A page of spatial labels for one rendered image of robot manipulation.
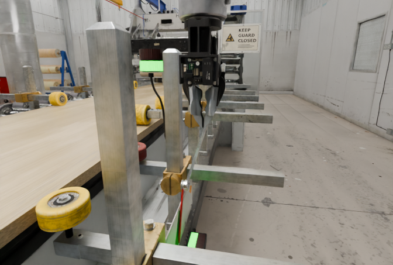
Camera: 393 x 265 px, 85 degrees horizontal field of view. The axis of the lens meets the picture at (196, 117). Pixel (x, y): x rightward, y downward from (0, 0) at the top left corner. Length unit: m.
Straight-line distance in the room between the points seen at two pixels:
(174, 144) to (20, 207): 0.30
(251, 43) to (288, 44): 6.68
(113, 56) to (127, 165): 0.13
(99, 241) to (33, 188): 0.17
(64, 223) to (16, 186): 0.16
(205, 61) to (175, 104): 0.15
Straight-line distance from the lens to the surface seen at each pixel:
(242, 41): 2.77
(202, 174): 0.59
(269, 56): 9.26
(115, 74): 0.26
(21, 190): 0.54
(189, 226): 0.66
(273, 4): 9.53
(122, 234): 0.34
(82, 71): 1.99
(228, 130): 3.03
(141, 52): 0.51
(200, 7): 0.41
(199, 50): 0.39
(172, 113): 0.51
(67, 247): 0.49
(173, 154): 0.54
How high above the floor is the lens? 1.13
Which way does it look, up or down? 14 degrees down
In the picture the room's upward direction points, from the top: straight up
